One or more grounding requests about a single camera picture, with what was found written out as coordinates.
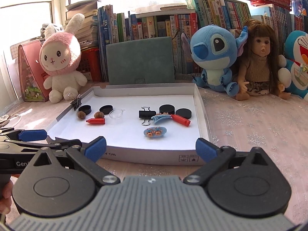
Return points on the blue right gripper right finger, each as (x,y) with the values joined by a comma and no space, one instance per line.
(206,150)

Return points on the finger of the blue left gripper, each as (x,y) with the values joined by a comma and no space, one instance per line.
(32,135)
(34,147)

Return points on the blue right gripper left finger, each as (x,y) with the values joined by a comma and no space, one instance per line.
(95,149)

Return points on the red crayon piece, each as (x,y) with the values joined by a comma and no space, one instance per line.
(181,120)
(96,121)

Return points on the brown walnut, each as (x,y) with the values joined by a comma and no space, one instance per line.
(81,115)
(99,114)

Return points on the black round cap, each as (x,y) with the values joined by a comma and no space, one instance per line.
(85,108)

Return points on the clear plastic half dome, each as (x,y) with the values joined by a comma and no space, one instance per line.
(116,113)

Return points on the black round lid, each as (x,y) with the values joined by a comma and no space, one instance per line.
(106,109)

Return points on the black round disc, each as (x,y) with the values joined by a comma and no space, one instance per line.
(183,112)

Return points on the blue bear hair clip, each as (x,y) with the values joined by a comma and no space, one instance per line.
(155,132)

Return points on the light blue hair clip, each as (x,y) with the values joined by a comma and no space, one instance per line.
(160,117)

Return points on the black round puck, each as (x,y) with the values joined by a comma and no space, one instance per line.
(167,108)

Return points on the black binder clip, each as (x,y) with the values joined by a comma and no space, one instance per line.
(146,114)
(75,102)

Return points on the left human hand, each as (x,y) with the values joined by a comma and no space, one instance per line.
(6,202)

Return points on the black binder clip on box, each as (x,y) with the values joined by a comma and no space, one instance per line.
(75,102)

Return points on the pink triangular house box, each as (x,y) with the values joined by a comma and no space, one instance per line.
(31,74)

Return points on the white cardboard box tray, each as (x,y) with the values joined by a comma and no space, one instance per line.
(125,137)

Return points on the red box behind bunny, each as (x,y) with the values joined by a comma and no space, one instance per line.
(90,65)

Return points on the pink bunny plush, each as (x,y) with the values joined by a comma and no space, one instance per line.
(59,57)

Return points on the brown haired doll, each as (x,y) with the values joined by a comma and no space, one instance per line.
(258,65)

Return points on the blue Stitch plush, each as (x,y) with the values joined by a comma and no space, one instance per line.
(215,50)

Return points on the stack of books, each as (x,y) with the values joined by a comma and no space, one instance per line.
(87,34)

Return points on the Doraemon plush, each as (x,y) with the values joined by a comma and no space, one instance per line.
(292,71)

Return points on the row of books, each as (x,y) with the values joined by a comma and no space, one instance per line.
(171,21)

